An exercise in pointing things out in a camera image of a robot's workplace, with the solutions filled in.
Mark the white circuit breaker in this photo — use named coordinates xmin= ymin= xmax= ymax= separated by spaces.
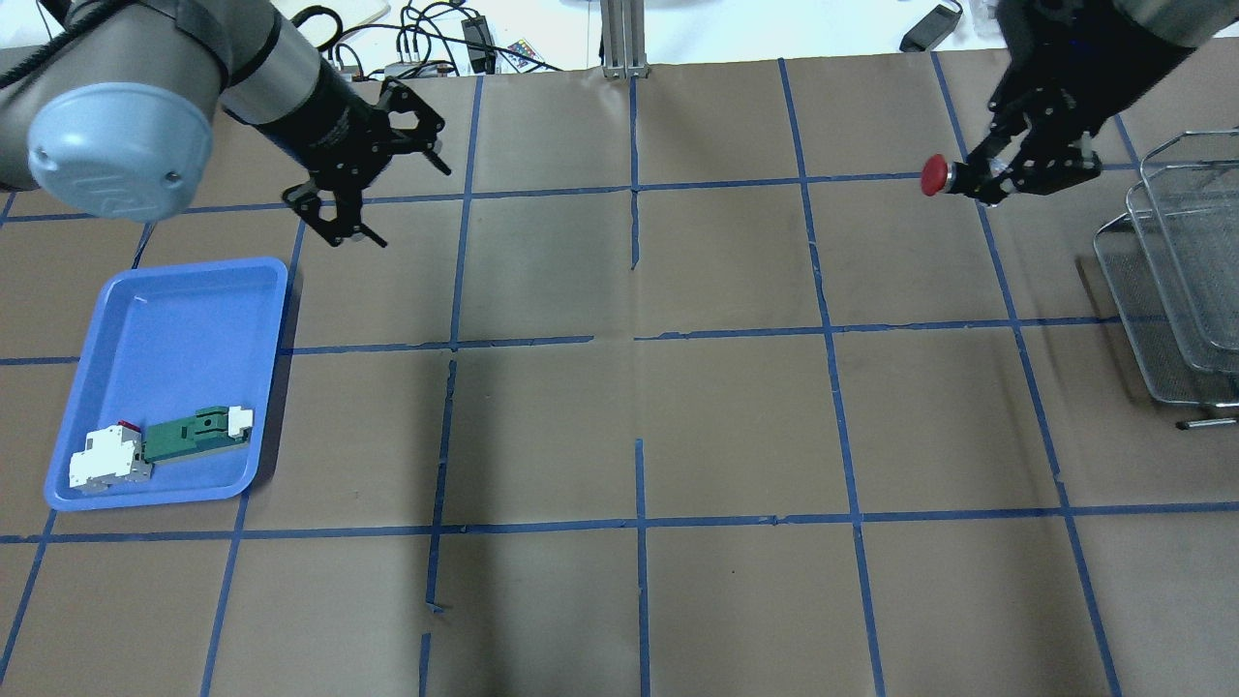
xmin=68 ymin=422 xmax=154 ymax=494

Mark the green terminal block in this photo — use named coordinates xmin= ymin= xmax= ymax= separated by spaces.
xmin=142 ymin=406 xmax=254 ymax=465

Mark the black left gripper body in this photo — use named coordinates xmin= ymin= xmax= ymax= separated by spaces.
xmin=256 ymin=66 xmax=415 ymax=191

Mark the red emergency stop button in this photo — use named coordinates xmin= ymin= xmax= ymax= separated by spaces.
xmin=918 ymin=154 xmax=992 ymax=198

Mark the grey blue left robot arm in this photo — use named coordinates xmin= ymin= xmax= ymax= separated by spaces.
xmin=1 ymin=1 xmax=450 ymax=246

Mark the aluminium frame post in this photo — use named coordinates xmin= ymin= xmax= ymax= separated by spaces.
xmin=600 ymin=0 xmax=650 ymax=79

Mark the black power adapter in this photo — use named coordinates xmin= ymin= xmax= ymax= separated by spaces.
xmin=898 ymin=1 xmax=964 ymax=53

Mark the blue plastic tray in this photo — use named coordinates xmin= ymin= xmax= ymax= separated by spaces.
xmin=45 ymin=258 xmax=290 ymax=513

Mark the metal wire shelf rack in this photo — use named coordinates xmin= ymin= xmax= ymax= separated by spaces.
xmin=1093 ymin=128 xmax=1238 ymax=431

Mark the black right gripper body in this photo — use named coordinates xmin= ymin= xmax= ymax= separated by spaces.
xmin=987 ymin=1 xmax=1202 ymax=137

